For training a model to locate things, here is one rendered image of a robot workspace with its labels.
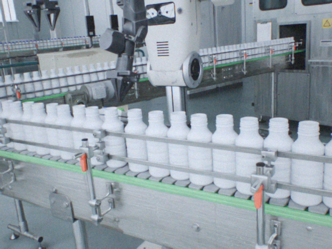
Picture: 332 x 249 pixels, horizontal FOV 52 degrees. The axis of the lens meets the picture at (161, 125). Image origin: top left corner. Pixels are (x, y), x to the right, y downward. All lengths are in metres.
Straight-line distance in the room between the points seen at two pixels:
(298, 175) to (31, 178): 0.84
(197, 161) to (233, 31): 7.13
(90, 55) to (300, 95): 2.89
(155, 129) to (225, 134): 0.18
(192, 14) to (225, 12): 6.20
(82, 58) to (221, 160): 4.39
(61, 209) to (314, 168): 0.77
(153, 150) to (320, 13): 3.74
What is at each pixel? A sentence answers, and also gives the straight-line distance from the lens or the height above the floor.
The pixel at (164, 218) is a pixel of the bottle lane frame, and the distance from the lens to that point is 0.89.
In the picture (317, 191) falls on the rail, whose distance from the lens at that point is 0.73.
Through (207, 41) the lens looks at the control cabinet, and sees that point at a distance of 7.26.
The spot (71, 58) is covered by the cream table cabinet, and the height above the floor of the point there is 1.09.
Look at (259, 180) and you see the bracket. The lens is 0.66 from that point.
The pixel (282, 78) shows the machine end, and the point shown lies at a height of 0.65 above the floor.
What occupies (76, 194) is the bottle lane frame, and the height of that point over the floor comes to 0.91.
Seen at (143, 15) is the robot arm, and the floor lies 1.41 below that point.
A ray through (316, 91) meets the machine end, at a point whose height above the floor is 0.53.
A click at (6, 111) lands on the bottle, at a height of 1.13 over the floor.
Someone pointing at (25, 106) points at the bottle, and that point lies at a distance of 1.21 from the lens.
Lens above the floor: 1.36
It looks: 15 degrees down
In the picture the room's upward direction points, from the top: 5 degrees counter-clockwise
